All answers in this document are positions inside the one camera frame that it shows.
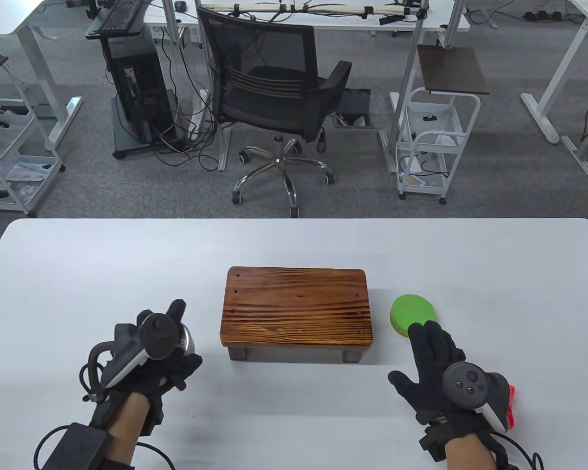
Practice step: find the white desk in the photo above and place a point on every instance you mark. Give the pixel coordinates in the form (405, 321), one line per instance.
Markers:
(323, 22)
(566, 66)
(10, 14)

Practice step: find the aluminium floor rail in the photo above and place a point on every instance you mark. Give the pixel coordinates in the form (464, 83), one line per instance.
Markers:
(580, 159)

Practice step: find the aluminium frame post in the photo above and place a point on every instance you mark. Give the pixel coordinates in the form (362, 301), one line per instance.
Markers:
(221, 147)
(406, 73)

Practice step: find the beige rod bundle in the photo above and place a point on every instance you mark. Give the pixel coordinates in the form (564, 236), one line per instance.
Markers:
(323, 9)

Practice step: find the black and white controller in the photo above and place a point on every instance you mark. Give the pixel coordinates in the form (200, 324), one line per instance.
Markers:
(159, 338)
(464, 383)

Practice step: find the black computer tower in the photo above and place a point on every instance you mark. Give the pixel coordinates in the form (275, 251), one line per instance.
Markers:
(142, 93)

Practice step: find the white power strip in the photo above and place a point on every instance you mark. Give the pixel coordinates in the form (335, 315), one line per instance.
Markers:
(196, 120)

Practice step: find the person's right hand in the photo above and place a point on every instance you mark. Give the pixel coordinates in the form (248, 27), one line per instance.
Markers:
(431, 372)

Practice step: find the black keyboard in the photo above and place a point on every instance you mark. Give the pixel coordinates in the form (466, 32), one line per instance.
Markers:
(120, 14)

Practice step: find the person's right forearm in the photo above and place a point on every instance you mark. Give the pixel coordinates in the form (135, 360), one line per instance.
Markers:
(470, 458)

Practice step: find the black computer mouse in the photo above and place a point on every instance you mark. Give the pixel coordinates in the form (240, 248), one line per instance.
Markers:
(180, 6)

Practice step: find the black power strip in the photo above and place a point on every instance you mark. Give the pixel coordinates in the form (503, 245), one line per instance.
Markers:
(541, 15)

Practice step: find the green round sponge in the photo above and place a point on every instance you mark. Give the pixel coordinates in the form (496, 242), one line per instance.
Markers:
(409, 308)

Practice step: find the round metal wood wax tin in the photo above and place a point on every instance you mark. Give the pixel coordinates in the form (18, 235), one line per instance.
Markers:
(188, 340)

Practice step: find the grey computer stand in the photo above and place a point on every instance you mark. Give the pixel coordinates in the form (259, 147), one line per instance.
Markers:
(125, 137)

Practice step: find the black floor socket box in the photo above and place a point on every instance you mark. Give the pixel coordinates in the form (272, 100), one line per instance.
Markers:
(355, 103)

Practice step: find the person's left hand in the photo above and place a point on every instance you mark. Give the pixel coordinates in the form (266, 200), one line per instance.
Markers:
(171, 372)

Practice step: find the brown wooden stool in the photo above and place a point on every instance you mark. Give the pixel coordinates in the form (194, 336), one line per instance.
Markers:
(296, 303)

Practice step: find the white rolling cart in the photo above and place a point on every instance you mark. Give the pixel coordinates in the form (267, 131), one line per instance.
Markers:
(24, 171)
(433, 185)

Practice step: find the red cloth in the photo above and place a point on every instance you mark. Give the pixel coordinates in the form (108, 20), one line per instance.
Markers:
(511, 411)

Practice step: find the black mesh office chair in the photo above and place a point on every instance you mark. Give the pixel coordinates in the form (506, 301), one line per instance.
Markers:
(274, 98)

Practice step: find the person's left forearm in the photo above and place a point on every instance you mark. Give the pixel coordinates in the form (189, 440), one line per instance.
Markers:
(127, 426)

